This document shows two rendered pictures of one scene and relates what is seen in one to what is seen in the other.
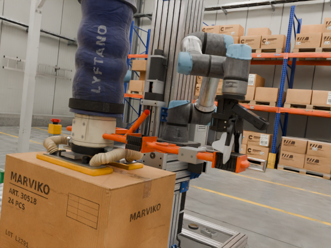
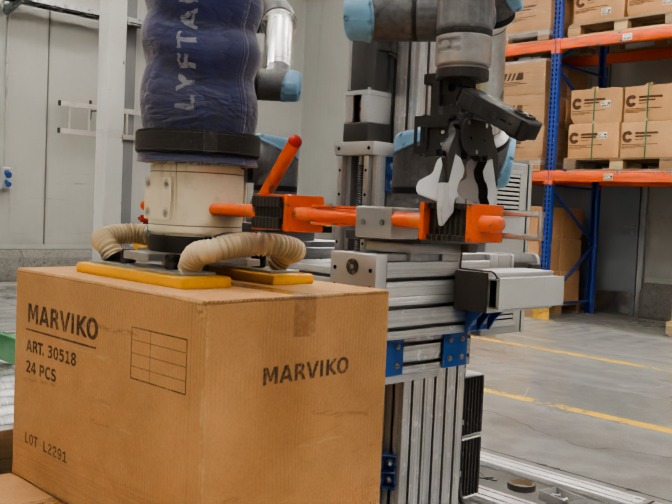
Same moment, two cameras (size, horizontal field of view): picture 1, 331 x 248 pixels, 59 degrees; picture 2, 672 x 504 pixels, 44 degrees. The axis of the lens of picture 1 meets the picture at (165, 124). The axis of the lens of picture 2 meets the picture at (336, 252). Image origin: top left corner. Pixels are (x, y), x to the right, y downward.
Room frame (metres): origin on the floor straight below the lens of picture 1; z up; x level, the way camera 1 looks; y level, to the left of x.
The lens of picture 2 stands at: (-0.23, -0.28, 1.08)
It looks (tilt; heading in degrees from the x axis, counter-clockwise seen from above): 3 degrees down; 12
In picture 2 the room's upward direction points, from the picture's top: 3 degrees clockwise
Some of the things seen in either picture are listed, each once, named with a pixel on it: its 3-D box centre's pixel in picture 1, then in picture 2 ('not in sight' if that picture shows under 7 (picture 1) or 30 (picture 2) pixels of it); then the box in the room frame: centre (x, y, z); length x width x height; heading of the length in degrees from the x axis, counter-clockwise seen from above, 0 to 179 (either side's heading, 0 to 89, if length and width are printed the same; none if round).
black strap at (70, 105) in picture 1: (97, 106); (199, 145); (1.23, 0.29, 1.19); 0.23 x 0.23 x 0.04
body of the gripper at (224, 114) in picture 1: (229, 114); (455, 116); (0.92, -0.19, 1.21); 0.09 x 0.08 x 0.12; 57
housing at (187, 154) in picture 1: (191, 154); (387, 222); (0.98, -0.10, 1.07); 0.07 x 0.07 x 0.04; 57
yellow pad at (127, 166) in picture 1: (107, 156); (234, 264); (1.31, 0.24, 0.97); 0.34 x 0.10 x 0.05; 57
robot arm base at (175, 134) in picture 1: (176, 131); (416, 210); (1.65, -0.06, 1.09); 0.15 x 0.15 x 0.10
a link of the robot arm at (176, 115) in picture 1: (179, 111); (422, 158); (1.65, -0.07, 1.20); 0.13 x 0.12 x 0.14; 90
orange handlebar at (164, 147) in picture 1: (148, 139); (317, 213); (1.22, 0.06, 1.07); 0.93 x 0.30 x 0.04; 57
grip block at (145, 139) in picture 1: (141, 142); (287, 212); (1.09, 0.08, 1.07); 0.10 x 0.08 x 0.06; 147
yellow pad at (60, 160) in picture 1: (73, 159); (149, 265); (1.15, 0.34, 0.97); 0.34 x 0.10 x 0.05; 57
